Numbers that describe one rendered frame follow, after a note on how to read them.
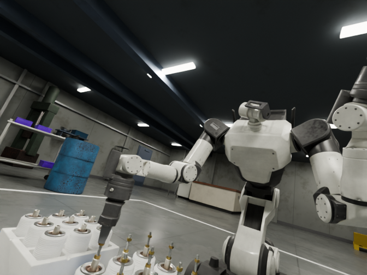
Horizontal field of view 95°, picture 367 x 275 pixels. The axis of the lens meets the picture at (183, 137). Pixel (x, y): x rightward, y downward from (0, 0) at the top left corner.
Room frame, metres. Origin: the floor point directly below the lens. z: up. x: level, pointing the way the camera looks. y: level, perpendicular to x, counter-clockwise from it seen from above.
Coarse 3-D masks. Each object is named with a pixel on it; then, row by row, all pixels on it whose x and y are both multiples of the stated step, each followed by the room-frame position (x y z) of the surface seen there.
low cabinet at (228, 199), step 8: (192, 184) 7.74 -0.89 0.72; (200, 184) 7.51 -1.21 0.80; (208, 184) 7.26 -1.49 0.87; (192, 192) 7.69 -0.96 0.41; (200, 192) 7.47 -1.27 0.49; (208, 192) 7.28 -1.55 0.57; (216, 192) 7.08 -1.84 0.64; (224, 192) 6.89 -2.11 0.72; (232, 192) 6.72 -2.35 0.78; (240, 192) 7.12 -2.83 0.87; (192, 200) 7.68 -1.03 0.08; (200, 200) 7.43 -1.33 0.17; (208, 200) 7.24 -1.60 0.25; (216, 200) 7.05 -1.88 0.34; (224, 200) 6.86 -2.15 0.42; (232, 200) 6.69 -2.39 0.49; (216, 208) 7.05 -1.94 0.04; (224, 208) 6.83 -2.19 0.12; (232, 208) 6.67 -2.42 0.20; (240, 208) 7.55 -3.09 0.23
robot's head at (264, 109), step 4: (252, 100) 0.61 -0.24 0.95; (248, 104) 0.61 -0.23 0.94; (260, 104) 0.58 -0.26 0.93; (264, 104) 0.56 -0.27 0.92; (252, 108) 0.59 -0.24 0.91; (256, 108) 0.57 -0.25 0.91; (260, 108) 0.56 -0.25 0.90; (264, 108) 0.56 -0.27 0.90; (268, 108) 0.57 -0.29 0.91; (260, 112) 0.58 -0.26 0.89; (264, 112) 0.57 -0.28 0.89; (268, 112) 0.58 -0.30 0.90; (260, 116) 0.59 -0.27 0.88; (264, 116) 0.58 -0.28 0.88; (268, 116) 0.59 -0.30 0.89; (260, 120) 0.60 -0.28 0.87; (264, 120) 0.60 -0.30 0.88
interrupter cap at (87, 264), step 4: (84, 264) 0.64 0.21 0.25; (88, 264) 0.65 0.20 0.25; (100, 264) 0.67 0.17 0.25; (80, 268) 0.62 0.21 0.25; (84, 268) 0.62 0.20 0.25; (88, 268) 0.63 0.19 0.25; (100, 268) 0.65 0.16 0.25; (104, 268) 0.65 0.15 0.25; (84, 272) 0.60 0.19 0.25; (88, 272) 0.61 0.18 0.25; (92, 272) 0.61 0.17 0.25; (96, 272) 0.62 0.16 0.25; (100, 272) 0.62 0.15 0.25
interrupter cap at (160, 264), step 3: (159, 264) 0.77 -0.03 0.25; (162, 264) 0.78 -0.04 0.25; (171, 264) 0.79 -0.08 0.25; (159, 267) 0.74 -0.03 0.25; (162, 267) 0.75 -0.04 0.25; (171, 267) 0.77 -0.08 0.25; (174, 267) 0.77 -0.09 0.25; (162, 270) 0.73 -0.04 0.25; (165, 270) 0.74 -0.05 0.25; (168, 270) 0.74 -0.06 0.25; (171, 270) 0.74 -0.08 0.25; (174, 270) 0.75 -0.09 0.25
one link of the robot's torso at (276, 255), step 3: (264, 243) 1.16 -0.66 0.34; (270, 246) 1.15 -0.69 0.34; (273, 249) 1.13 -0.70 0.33; (276, 249) 1.10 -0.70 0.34; (276, 252) 1.04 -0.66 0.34; (276, 255) 1.01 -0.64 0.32; (279, 255) 1.09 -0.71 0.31; (276, 258) 1.01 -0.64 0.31; (279, 258) 1.12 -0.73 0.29; (276, 261) 1.00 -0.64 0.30; (276, 264) 1.00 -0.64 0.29; (276, 267) 1.00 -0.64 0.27; (276, 270) 1.00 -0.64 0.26
